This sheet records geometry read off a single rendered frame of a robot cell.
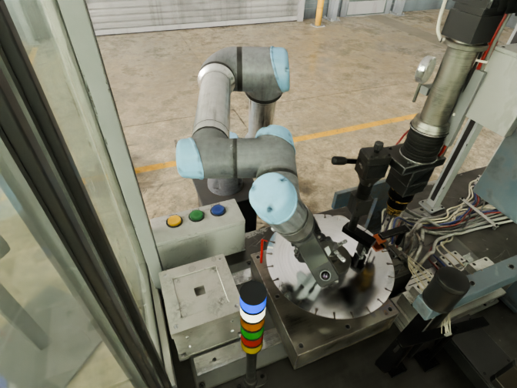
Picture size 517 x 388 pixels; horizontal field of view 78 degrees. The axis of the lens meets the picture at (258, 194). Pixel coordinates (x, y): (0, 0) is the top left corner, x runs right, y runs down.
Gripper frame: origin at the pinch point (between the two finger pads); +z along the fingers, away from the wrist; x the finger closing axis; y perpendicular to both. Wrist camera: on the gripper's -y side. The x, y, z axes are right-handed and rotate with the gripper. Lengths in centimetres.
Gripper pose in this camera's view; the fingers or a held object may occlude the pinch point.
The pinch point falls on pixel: (322, 259)
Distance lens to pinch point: 82.3
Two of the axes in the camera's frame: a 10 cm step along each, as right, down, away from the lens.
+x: -8.6, 4.9, 1.5
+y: -3.3, -7.6, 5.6
